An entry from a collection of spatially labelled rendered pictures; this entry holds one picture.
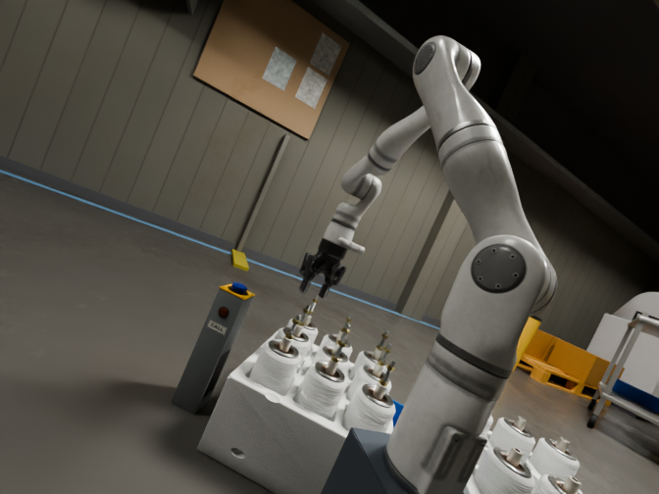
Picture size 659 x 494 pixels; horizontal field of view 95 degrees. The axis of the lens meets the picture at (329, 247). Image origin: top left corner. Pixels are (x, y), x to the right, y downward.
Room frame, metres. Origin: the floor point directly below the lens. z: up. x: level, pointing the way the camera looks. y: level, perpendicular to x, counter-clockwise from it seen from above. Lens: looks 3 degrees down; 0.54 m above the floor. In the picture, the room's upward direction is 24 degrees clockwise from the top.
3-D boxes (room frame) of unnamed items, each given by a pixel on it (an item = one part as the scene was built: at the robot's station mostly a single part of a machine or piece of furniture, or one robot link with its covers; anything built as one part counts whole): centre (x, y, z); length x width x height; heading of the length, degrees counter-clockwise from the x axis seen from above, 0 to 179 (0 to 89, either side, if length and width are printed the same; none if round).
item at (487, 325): (0.39, -0.22, 0.54); 0.09 x 0.09 x 0.17; 42
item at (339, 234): (0.80, -0.02, 0.55); 0.11 x 0.09 x 0.06; 41
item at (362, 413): (0.66, -0.23, 0.16); 0.10 x 0.10 x 0.18
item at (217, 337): (0.75, 0.17, 0.16); 0.07 x 0.07 x 0.31; 83
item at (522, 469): (0.63, -0.54, 0.25); 0.08 x 0.08 x 0.01
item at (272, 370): (0.69, 0.00, 0.16); 0.10 x 0.10 x 0.18
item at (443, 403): (0.39, -0.22, 0.39); 0.09 x 0.09 x 0.17; 22
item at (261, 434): (0.80, -0.13, 0.09); 0.39 x 0.39 x 0.18; 83
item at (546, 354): (3.71, -2.99, 0.24); 1.33 x 0.93 x 0.48; 112
